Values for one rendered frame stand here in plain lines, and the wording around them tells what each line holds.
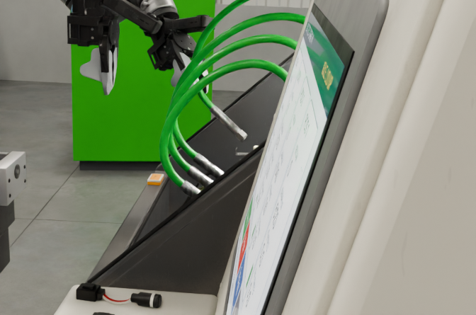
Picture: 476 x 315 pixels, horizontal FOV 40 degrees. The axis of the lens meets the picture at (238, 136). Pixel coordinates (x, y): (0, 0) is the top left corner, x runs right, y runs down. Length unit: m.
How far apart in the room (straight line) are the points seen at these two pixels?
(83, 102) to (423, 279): 4.41
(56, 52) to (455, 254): 7.86
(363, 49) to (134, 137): 4.35
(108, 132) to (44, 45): 3.56
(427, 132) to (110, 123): 4.43
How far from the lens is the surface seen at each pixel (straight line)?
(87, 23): 1.26
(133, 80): 4.54
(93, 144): 4.65
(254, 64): 1.00
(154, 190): 1.51
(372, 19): 0.29
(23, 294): 3.13
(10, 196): 1.59
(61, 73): 8.05
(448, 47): 0.20
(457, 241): 0.21
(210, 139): 1.61
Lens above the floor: 1.46
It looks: 15 degrees down
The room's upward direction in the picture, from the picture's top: 3 degrees clockwise
